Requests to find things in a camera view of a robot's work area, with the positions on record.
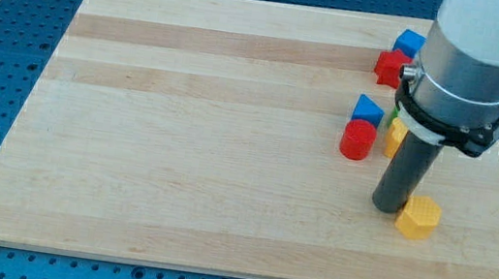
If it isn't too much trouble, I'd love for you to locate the yellow block behind tool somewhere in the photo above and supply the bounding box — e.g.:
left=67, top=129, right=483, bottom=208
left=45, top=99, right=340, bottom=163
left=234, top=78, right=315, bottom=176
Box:
left=383, top=117, right=409, bottom=159

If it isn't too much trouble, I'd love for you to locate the blue cube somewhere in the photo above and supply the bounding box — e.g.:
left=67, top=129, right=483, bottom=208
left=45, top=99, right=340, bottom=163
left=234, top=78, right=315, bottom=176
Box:
left=392, top=29, right=426, bottom=58

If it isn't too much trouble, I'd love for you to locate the green block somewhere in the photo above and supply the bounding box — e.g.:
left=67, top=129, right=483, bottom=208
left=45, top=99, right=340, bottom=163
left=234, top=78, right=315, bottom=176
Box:
left=386, top=107, right=399, bottom=128

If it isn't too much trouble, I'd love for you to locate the blue triangular block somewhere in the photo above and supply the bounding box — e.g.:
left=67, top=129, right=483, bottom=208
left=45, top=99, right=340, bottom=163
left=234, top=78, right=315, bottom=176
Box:
left=350, top=94, right=385, bottom=128

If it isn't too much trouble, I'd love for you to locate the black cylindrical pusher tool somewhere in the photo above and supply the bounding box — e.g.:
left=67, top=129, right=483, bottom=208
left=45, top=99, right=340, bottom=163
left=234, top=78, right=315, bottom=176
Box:
left=372, top=133, right=443, bottom=213

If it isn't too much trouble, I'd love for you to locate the yellow hexagon block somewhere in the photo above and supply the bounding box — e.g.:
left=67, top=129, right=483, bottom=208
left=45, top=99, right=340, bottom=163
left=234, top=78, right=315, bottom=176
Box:
left=394, top=196, right=442, bottom=240

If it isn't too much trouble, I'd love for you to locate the red star block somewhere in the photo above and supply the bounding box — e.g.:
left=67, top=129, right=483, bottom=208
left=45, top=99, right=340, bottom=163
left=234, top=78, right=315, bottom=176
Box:
left=374, top=49, right=412, bottom=89

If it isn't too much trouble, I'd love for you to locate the wooden board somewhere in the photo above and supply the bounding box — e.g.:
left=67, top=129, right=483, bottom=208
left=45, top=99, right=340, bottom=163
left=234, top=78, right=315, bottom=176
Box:
left=0, top=0, right=499, bottom=279

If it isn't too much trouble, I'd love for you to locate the red cylinder block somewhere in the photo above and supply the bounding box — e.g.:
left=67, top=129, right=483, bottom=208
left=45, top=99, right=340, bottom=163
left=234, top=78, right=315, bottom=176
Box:
left=339, top=119, right=377, bottom=161

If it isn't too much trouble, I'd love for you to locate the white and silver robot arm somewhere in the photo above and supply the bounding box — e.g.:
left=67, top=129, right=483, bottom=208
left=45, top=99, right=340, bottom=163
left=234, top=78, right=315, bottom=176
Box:
left=395, top=0, right=499, bottom=158

